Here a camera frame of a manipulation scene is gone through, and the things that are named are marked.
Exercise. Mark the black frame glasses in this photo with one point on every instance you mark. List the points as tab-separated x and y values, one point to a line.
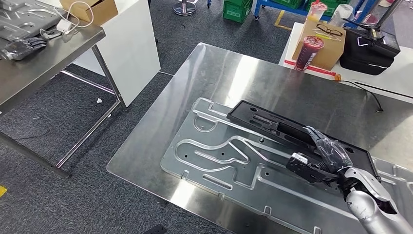
336	32

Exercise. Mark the white side table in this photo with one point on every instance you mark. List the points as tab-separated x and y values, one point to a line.
387	84

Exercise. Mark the dark red drink cup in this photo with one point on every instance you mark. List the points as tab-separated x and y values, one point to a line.
308	55

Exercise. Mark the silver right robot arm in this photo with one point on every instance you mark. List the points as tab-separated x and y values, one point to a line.
364	206

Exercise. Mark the closed cardboard box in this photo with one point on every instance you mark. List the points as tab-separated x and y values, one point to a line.
329	51

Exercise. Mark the open cardboard box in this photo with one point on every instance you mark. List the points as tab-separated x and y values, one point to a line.
103	13

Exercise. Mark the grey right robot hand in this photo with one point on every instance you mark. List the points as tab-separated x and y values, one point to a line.
335	155

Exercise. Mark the red tape strip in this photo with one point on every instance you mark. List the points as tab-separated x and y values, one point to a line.
309	68

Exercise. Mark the black metal stand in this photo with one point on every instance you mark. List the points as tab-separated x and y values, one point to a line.
387	14

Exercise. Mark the blue metal cart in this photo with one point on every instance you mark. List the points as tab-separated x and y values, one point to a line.
280	8

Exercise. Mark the yellow floor tape strip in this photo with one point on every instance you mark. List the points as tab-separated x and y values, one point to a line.
279	21

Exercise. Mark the black carry case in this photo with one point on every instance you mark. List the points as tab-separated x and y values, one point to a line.
364	58

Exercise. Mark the yellow floor tape piece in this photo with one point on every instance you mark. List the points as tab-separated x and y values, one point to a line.
2	191

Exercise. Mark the orange drink cup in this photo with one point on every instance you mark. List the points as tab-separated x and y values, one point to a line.
316	13

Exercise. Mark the black robot foot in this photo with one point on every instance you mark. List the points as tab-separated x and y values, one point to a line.
155	230

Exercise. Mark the grooved aluminium fixture plate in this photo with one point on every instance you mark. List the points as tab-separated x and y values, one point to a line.
226	181
19	22

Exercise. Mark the white paper scrap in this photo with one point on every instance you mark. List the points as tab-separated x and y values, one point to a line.
99	100

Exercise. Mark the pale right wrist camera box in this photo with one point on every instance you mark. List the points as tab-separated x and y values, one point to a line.
298	158

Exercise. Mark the white power adapter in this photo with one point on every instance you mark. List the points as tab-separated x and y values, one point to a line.
64	26

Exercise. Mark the stainless steel workbench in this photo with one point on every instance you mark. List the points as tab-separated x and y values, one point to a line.
258	74

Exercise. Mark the white cabinet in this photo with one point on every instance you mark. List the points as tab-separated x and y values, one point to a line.
135	55

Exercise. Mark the steel frame side table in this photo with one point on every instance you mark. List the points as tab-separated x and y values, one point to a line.
48	64

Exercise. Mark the chrome stool base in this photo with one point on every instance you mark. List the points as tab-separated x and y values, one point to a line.
184	9

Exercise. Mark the spare grey robot hand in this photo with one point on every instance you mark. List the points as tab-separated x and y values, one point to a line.
22	48

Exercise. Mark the long black plastic part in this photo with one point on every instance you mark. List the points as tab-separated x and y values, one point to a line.
267	121

